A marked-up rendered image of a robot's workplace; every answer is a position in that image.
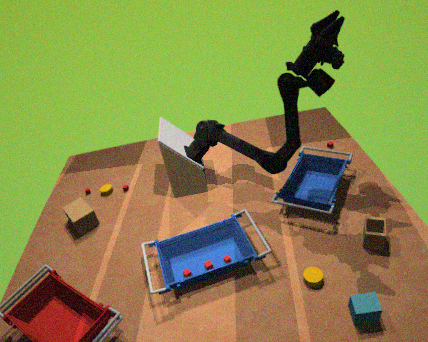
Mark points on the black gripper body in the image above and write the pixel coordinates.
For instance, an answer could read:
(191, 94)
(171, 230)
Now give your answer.
(317, 46)

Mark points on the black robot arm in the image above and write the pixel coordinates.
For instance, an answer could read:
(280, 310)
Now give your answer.
(210, 132)

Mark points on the teal block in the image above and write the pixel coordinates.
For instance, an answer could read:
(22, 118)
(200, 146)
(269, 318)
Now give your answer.
(364, 308)

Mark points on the blue plastic tray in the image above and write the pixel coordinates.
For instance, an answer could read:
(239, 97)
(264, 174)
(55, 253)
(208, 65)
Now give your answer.
(210, 243)

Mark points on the yellow short cylinder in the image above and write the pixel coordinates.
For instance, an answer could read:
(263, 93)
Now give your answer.
(313, 276)
(106, 189)

